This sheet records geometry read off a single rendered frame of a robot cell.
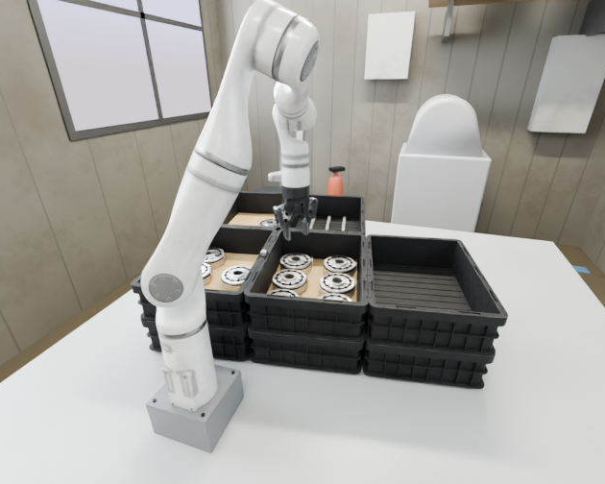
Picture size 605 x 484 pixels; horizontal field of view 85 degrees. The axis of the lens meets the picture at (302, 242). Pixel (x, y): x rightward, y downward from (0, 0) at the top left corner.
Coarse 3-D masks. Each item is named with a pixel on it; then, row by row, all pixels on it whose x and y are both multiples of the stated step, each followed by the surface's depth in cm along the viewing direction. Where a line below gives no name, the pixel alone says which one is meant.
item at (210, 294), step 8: (272, 232) 111; (264, 248) 101; (256, 264) 92; (136, 280) 85; (248, 280) 85; (136, 288) 83; (240, 288) 82; (208, 296) 81; (216, 296) 80; (224, 296) 80; (232, 296) 80; (240, 296) 80
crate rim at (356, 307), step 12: (276, 240) 106; (264, 264) 93; (252, 288) 82; (252, 300) 79; (264, 300) 79; (276, 300) 78; (288, 300) 78; (300, 300) 77; (312, 300) 77; (324, 300) 77; (336, 300) 77; (348, 312) 76; (360, 312) 76
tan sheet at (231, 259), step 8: (232, 256) 117; (240, 256) 117; (248, 256) 117; (256, 256) 117; (224, 264) 112; (232, 264) 112; (240, 264) 112; (248, 264) 112; (216, 272) 108; (216, 280) 103; (208, 288) 99; (216, 288) 99
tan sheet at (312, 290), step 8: (320, 264) 112; (312, 272) 108; (320, 272) 107; (312, 280) 103; (272, 288) 99; (312, 288) 99; (304, 296) 96; (312, 296) 96; (320, 296) 95; (352, 296) 95
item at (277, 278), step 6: (282, 270) 103; (288, 270) 103; (294, 270) 102; (276, 276) 100; (300, 276) 99; (276, 282) 96; (282, 282) 96; (288, 282) 96; (294, 282) 96; (300, 282) 96; (288, 288) 94
